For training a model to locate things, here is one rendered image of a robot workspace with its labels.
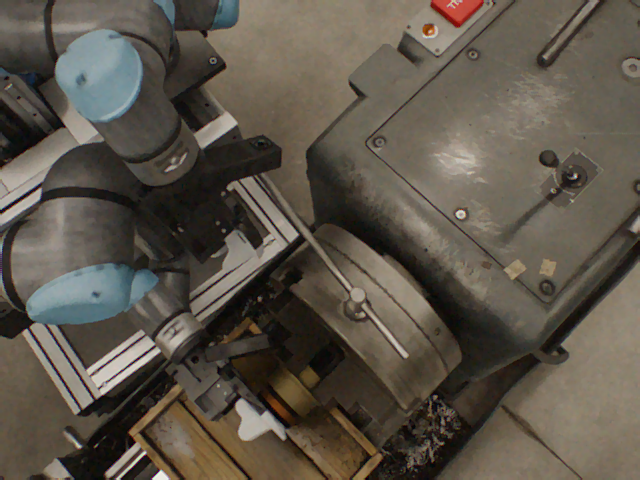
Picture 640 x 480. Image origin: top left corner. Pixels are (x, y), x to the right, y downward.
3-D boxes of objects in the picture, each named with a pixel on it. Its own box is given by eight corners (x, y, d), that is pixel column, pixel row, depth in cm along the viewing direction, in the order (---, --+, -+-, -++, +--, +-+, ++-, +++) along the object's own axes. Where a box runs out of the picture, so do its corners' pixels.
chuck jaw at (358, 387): (360, 340, 105) (416, 392, 99) (365, 350, 109) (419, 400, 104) (310, 391, 103) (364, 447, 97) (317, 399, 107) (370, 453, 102)
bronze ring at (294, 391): (291, 346, 104) (248, 389, 102) (333, 389, 102) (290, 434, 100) (295, 352, 113) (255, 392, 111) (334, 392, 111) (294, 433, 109)
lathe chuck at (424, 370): (311, 266, 128) (301, 212, 98) (433, 384, 121) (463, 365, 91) (278, 298, 127) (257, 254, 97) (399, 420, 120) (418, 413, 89)
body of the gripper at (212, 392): (220, 425, 109) (172, 371, 111) (259, 387, 110) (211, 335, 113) (210, 424, 101) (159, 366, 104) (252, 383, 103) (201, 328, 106)
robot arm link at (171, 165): (159, 99, 72) (198, 128, 67) (180, 128, 76) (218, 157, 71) (105, 144, 71) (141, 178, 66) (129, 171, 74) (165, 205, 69)
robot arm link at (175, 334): (195, 316, 114) (183, 307, 106) (212, 335, 113) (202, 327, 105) (161, 347, 113) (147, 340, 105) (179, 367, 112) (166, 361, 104)
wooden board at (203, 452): (250, 319, 132) (247, 315, 128) (383, 456, 123) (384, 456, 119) (134, 432, 126) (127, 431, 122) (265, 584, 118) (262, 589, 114)
